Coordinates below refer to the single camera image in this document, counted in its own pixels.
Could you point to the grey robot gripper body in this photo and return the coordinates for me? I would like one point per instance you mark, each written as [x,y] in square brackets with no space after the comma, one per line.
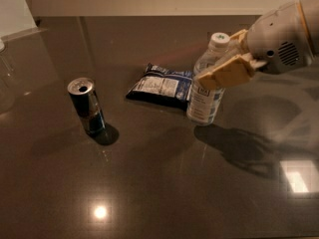
[277,39]

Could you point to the clear container at left edge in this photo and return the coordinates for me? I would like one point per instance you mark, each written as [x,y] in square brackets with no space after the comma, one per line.
[7,78]

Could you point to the blue chip bag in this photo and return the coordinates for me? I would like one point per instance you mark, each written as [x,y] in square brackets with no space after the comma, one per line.
[163,87]

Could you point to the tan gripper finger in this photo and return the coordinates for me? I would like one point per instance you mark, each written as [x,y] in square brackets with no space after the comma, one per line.
[236,71]
[238,42]

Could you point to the clear blue-label water bottle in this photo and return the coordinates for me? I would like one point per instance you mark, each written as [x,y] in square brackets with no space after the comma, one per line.
[203,103]

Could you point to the dark aluminium drink can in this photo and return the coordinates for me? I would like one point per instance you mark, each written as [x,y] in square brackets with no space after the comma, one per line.
[84,98]

